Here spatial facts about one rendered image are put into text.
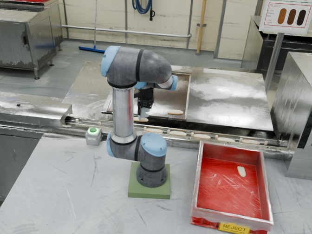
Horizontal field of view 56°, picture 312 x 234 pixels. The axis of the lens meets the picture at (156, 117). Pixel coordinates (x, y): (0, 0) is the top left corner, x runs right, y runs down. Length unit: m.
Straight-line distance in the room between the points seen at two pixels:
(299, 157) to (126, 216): 0.87
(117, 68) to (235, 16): 4.04
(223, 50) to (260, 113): 3.25
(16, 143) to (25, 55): 2.45
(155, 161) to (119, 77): 0.43
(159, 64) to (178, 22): 4.27
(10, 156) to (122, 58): 1.30
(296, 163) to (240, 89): 0.72
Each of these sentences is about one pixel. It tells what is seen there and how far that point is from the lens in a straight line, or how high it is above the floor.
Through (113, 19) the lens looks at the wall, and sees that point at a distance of 5.50.
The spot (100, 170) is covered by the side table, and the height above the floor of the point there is 0.82.
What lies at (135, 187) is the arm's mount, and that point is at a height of 0.86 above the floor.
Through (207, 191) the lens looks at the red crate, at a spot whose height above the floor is 0.82.
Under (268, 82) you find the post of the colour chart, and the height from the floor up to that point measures 0.88.
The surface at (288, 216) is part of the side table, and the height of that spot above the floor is 0.82.
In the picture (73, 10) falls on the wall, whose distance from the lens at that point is 5.71.
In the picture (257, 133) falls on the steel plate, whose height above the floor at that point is 0.82.
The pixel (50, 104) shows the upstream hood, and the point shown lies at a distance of 1.95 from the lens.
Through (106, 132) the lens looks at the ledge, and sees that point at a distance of 1.74.
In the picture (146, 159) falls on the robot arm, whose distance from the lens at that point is 1.31.
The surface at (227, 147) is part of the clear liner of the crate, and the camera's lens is 1.60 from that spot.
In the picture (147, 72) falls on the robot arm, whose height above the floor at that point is 1.45.
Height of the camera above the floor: 1.87
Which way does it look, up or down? 33 degrees down
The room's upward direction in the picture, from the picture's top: 3 degrees clockwise
